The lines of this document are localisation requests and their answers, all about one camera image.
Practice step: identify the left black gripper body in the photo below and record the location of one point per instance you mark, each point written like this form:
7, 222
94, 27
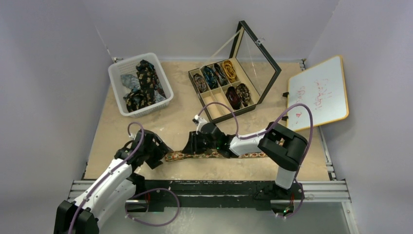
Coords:
155, 153

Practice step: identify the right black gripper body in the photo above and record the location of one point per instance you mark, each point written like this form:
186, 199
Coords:
194, 143

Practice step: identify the paisley orange green tie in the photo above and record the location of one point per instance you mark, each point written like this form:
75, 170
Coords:
178, 155

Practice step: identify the white plastic basket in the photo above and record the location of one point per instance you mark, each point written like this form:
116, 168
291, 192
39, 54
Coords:
127, 66

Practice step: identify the black tie organizer box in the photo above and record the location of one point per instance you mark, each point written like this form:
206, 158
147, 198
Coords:
237, 77

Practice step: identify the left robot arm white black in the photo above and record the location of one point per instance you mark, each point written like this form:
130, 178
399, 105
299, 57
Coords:
87, 213

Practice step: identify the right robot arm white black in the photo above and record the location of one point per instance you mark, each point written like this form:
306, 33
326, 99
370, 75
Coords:
283, 146

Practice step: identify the rolled dark red tie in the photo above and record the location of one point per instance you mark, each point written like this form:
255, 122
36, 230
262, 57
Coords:
233, 98

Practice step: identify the rolled brown patterned tie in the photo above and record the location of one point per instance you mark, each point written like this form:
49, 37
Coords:
200, 82

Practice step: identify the rolled brown dotted tie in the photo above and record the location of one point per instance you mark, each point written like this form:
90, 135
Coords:
244, 93

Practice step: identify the black floral tie in basket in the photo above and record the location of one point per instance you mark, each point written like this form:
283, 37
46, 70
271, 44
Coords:
151, 91

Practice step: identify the rolled blue tie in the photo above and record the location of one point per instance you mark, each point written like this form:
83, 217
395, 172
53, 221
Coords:
210, 77

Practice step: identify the rolled dark grey tie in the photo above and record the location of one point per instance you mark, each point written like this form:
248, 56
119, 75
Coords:
221, 77

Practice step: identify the rolled yellow tie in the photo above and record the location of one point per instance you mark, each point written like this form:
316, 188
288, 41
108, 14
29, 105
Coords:
229, 71

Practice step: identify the grey blue tie in basket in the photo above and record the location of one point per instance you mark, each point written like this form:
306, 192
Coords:
130, 81

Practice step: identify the yellow framed whiteboard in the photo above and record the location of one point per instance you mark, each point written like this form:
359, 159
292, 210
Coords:
322, 88

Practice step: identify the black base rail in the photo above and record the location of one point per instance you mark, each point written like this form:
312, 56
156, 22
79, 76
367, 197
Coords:
259, 195

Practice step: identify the aluminium frame rail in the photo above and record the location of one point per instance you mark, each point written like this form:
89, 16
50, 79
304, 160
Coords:
315, 191

